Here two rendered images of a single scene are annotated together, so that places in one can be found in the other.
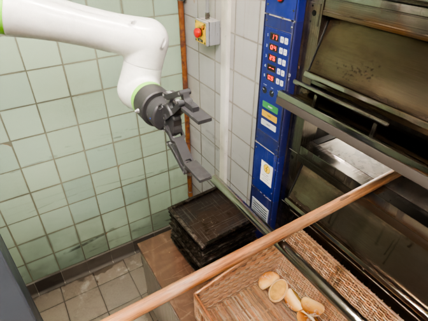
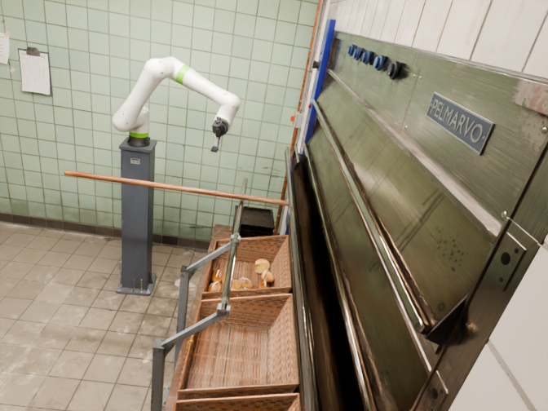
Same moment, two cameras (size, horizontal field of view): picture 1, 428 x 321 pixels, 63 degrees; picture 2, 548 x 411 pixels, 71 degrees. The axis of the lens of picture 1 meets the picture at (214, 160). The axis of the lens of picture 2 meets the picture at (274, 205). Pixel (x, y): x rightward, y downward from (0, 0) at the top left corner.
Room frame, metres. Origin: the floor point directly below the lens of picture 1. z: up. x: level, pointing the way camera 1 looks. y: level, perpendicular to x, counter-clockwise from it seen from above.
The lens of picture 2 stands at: (-1.01, -1.20, 2.12)
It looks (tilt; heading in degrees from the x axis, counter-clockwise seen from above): 26 degrees down; 27
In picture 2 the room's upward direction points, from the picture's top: 11 degrees clockwise
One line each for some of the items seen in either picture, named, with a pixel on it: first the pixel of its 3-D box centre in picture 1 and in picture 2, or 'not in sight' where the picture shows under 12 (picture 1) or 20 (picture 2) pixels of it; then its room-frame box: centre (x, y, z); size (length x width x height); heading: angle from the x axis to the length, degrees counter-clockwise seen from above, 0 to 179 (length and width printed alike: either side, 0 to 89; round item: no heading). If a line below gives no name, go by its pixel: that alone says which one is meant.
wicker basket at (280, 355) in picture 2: not in sight; (240, 347); (0.15, -0.58, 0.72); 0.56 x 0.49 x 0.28; 32
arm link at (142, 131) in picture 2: not in sight; (138, 121); (0.71, 0.77, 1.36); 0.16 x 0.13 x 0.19; 16
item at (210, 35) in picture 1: (207, 31); (298, 119); (1.57, 0.03, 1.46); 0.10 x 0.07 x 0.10; 32
